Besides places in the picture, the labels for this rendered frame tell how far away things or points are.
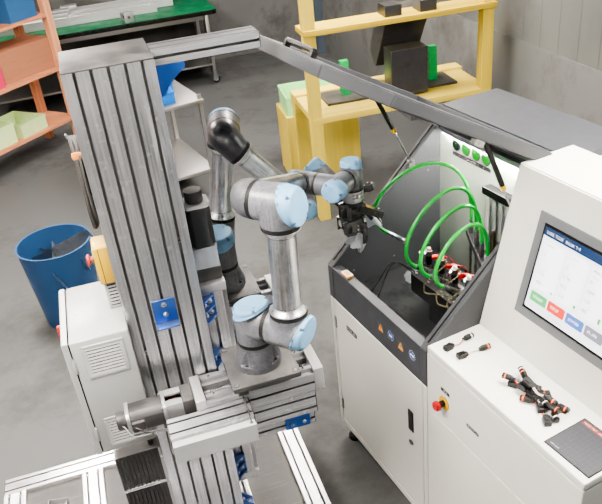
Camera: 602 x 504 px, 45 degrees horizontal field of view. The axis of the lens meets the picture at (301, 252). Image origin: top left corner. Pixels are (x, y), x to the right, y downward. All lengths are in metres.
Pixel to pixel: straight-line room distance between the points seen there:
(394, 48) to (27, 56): 3.51
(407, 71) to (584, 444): 3.51
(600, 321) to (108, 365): 1.49
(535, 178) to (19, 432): 2.85
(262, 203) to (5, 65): 5.29
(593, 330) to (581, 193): 0.39
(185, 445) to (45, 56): 5.49
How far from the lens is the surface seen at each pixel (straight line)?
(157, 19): 8.36
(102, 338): 2.34
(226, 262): 2.68
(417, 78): 5.27
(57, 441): 3.92
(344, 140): 5.94
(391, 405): 2.95
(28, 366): 4.49
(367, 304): 2.79
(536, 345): 2.42
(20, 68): 7.18
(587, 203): 2.22
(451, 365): 2.42
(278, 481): 3.13
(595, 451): 2.20
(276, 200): 1.96
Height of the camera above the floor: 2.53
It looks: 31 degrees down
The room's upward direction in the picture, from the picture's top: 6 degrees counter-clockwise
